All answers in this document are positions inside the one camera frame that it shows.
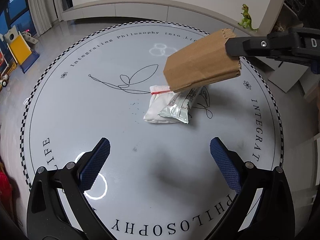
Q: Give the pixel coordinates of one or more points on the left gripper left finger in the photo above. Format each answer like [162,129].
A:
[57,206]

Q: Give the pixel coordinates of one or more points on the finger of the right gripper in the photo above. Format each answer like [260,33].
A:
[296,45]

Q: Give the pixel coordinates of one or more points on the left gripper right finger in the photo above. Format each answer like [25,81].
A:
[262,207]

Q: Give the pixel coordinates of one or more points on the silver foil snack packet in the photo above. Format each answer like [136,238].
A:
[180,105]

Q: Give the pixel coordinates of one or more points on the white knit glove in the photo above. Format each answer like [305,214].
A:
[160,97]

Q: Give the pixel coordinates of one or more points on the red patterned sofa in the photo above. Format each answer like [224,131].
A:
[6,191]

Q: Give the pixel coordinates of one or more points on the green toy dinosaur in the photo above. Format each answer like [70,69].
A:
[246,21]

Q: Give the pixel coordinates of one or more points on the white toy car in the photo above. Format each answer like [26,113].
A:
[4,80]

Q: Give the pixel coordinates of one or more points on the white low cabinet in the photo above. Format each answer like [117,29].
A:
[207,21]

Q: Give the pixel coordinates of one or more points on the black thread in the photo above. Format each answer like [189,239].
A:
[130,83]

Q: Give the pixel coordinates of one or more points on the yellow toy slide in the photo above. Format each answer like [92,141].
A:
[23,55]

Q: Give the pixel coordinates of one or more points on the white curtain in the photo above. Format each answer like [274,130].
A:
[44,13]

